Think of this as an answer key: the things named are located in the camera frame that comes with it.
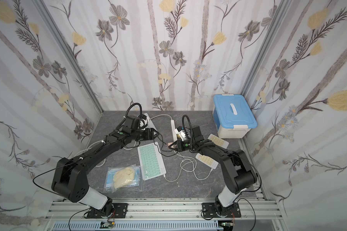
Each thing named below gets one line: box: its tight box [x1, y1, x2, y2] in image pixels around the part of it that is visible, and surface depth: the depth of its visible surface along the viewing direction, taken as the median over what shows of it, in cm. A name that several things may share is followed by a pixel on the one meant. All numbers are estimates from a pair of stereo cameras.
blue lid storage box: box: [212, 94, 258, 139], surface depth 100 cm
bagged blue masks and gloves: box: [104, 163, 144, 194], surface depth 84 cm
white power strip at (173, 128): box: [170, 119, 178, 143], surface depth 107 cm
